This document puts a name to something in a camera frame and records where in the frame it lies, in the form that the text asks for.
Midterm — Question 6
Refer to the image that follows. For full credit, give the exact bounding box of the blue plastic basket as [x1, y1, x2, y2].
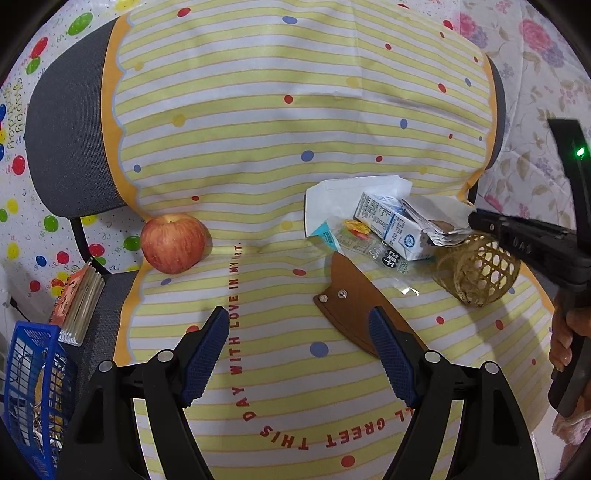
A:
[4, 320, 79, 467]

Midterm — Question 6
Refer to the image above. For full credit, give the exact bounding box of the clear printed plastic wrapper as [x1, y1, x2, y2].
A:
[307, 219, 411, 275]

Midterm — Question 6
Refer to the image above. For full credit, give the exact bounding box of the floral print plastic sheet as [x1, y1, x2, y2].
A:
[402, 0, 591, 232]

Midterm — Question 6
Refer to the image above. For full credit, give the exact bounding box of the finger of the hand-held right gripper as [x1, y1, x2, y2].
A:
[467, 209, 511, 243]

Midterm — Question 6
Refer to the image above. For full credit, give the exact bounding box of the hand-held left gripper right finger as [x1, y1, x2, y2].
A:
[368, 306, 539, 480]

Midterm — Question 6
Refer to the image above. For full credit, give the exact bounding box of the white paper bag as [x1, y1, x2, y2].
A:
[305, 176, 413, 238]

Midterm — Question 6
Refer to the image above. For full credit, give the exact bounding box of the yellow striped dotted cloth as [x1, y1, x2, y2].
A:
[99, 0, 557, 480]

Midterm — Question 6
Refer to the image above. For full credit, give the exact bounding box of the white blue milk carton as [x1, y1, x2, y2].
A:
[353, 191, 437, 261]

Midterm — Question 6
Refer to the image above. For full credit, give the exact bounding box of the person's right hand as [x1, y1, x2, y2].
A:
[549, 291, 591, 373]

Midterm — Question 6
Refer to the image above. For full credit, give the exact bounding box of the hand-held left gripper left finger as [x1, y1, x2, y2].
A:
[55, 305, 230, 480]

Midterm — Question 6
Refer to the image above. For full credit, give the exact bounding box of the small wicker basket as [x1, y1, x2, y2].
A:
[431, 233, 522, 308]

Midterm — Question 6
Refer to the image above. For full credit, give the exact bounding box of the brown leather knife sheath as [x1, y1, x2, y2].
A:
[313, 253, 428, 358]

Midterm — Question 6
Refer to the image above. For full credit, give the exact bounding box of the balloon print plastic sheet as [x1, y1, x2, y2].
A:
[0, 0, 144, 319]

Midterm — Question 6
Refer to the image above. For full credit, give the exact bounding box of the red apple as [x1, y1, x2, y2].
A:
[140, 213, 207, 275]

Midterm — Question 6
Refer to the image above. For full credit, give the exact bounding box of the orange cover notebook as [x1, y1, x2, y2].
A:
[48, 261, 106, 346]

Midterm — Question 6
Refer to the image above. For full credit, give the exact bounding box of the grey fabric chair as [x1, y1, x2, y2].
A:
[23, 25, 509, 370]

